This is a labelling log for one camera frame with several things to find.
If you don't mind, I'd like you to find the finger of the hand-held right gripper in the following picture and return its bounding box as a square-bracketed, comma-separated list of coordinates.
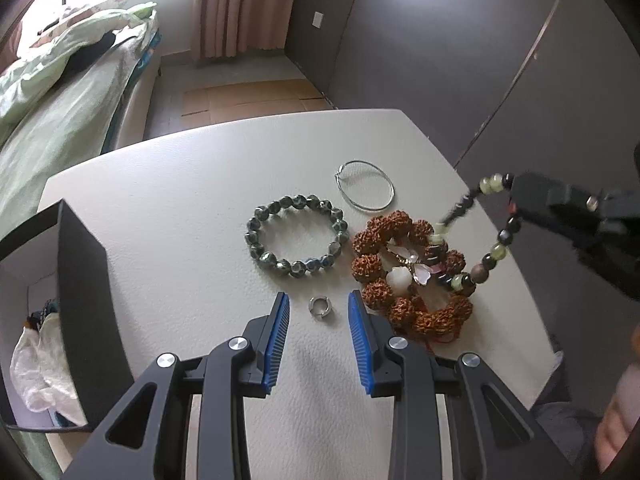
[512, 172, 627, 247]

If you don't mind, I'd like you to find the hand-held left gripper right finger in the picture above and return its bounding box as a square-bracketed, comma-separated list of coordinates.
[347, 290, 576, 480]

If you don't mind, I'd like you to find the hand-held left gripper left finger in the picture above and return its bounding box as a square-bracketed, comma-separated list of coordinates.
[60, 292, 292, 480]

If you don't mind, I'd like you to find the dark and green bead bracelet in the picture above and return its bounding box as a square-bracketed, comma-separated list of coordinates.
[435, 172, 523, 296]

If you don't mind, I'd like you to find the white stone pendant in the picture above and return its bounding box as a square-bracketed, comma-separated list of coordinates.
[384, 266, 413, 293]

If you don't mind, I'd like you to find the pink butterfly pendant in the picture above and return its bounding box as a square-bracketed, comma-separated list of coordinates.
[387, 242, 441, 286]

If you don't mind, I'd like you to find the brown rudraksha seed bracelet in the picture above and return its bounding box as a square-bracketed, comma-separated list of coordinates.
[351, 210, 473, 346]

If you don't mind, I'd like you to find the green marbled bead bracelet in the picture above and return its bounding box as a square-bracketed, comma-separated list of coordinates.
[245, 193, 349, 278]

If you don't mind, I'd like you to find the thin silver bangle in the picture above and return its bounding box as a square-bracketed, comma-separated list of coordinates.
[334, 160, 396, 212]

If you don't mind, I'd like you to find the black jewelry box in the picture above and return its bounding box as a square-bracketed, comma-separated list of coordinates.
[0, 199, 136, 433]

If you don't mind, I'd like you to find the person's right forearm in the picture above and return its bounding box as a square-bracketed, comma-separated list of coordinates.
[595, 320, 640, 471]

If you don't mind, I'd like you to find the dark grey wardrobe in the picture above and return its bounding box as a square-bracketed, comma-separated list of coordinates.
[327, 0, 640, 201]

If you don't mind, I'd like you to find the white crumpled cloth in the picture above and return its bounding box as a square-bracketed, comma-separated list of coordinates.
[10, 317, 88, 426]

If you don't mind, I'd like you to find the bed with green sheet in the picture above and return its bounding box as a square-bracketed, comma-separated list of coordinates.
[0, 2, 163, 221]

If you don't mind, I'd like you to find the black item on bed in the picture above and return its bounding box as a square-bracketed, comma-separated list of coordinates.
[65, 32, 118, 73]

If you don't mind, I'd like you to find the light green duvet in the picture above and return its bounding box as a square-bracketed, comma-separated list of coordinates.
[0, 2, 158, 131]

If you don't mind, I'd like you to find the floral window seat cushion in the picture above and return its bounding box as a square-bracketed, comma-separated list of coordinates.
[20, 0, 196, 36]

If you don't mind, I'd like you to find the pink curtain beside wall socket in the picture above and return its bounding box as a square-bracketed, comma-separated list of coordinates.
[192, 0, 301, 61]

